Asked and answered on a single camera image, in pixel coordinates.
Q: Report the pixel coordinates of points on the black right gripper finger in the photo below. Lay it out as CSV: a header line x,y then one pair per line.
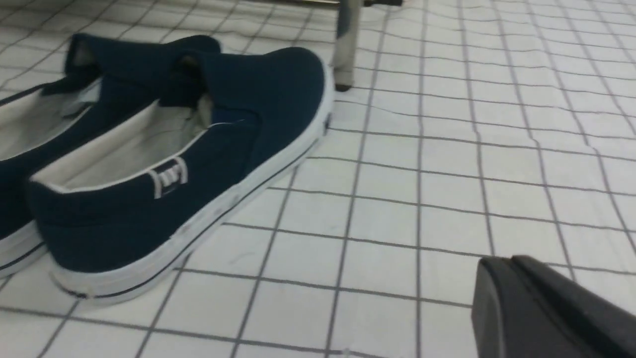
x,y
522,308

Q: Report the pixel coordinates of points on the navy slip-on shoe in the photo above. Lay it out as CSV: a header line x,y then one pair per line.
x,y
105,80
121,211

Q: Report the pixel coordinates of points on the metal shoe rack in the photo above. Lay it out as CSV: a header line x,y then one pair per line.
x,y
347,30

